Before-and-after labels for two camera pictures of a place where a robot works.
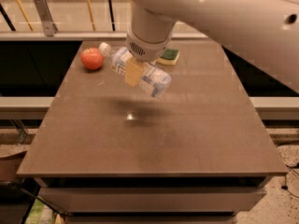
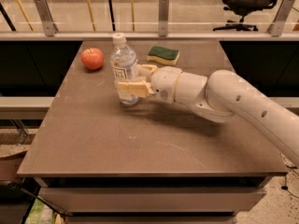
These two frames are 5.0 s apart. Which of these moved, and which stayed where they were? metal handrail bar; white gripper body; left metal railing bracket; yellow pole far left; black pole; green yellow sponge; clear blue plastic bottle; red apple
Moved: clear blue plastic bottle; white gripper body
Stayed: black pole; left metal railing bracket; green yellow sponge; yellow pole far left; red apple; metal handrail bar
